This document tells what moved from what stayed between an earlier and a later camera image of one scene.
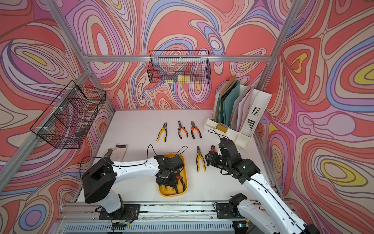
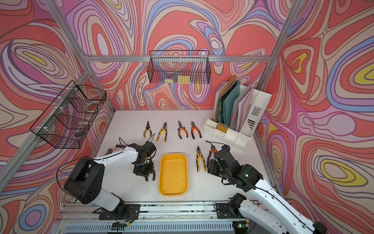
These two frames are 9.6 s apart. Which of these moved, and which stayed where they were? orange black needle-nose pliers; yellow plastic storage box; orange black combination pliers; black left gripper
Moved: black left gripper
Stayed: orange black combination pliers; yellow plastic storage box; orange black needle-nose pliers
